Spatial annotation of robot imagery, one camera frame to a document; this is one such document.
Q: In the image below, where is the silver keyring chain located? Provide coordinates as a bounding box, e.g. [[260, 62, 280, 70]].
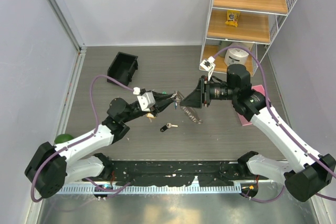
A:
[[172, 90, 204, 125]]

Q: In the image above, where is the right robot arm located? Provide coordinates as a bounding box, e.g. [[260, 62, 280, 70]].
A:
[[180, 64, 335, 202]]

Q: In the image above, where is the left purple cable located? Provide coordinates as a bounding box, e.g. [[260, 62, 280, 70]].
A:
[[30, 74, 135, 203]]

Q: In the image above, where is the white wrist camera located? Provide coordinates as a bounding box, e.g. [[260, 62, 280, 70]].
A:
[[199, 56, 216, 80], [133, 87, 155, 112]]

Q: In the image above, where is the white paper roll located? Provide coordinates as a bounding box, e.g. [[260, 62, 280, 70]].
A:
[[224, 42, 254, 66]]

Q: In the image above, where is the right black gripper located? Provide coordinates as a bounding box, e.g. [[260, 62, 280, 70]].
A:
[[181, 75, 238, 108]]

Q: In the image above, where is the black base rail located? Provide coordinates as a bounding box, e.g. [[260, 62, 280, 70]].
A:
[[90, 161, 257, 187]]

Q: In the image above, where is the purple cable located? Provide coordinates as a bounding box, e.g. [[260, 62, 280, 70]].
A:
[[30, 74, 135, 203], [214, 46, 336, 204]]

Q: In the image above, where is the yellow snack bag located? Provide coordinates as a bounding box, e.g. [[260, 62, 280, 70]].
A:
[[225, 10, 240, 27]]

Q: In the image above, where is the black plastic bin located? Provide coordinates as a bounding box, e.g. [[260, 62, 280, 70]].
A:
[[107, 52, 139, 86]]

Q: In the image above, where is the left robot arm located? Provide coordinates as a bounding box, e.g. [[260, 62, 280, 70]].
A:
[[24, 90, 177, 202]]

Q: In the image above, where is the pink plastic tray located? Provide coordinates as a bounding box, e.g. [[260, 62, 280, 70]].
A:
[[236, 84, 266, 127]]

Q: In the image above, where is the grey can on shelf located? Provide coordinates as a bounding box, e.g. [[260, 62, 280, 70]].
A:
[[218, 40, 233, 58]]

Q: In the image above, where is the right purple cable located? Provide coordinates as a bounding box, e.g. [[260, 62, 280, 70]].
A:
[[214, 46, 336, 204]]

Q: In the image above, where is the green ball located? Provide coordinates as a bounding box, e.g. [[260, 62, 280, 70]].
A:
[[54, 134, 74, 145]]

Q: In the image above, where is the yellow tagged key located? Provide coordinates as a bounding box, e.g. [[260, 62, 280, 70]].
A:
[[146, 113, 156, 123]]

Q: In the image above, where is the white slotted cable duct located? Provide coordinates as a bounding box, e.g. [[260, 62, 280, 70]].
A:
[[57, 183, 242, 195]]

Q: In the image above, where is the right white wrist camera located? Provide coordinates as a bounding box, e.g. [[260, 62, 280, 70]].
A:
[[199, 56, 216, 80]]

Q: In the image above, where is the white wire wooden shelf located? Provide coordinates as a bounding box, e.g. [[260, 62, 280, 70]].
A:
[[200, 0, 297, 61]]

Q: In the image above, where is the black tagged key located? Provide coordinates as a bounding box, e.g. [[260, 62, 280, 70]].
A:
[[160, 123, 178, 132]]

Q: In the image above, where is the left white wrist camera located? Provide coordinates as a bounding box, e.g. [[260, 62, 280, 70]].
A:
[[133, 87, 155, 112]]

